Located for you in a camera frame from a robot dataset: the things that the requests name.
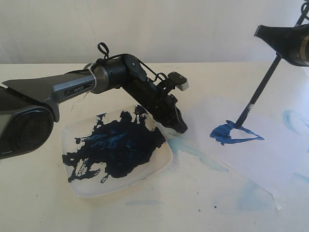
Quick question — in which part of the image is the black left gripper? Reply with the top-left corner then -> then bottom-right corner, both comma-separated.
123,79 -> 187,132

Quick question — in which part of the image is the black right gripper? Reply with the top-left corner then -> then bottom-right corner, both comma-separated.
254,24 -> 309,67

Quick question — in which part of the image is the black paintbrush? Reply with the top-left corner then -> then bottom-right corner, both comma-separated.
236,55 -> 281,128

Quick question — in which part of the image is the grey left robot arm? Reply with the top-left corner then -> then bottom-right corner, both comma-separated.
0,54 -> 188,159

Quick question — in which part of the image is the white square paint plate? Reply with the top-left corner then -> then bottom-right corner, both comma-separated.
62,105 -> 173,198

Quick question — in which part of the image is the white paper sheet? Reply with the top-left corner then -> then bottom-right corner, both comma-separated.
182,97 -> 309,194

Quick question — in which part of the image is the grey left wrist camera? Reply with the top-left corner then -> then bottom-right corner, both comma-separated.
168,72 -> 189,91

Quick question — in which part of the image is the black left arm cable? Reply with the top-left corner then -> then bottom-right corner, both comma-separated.
96,42 -> 169,84

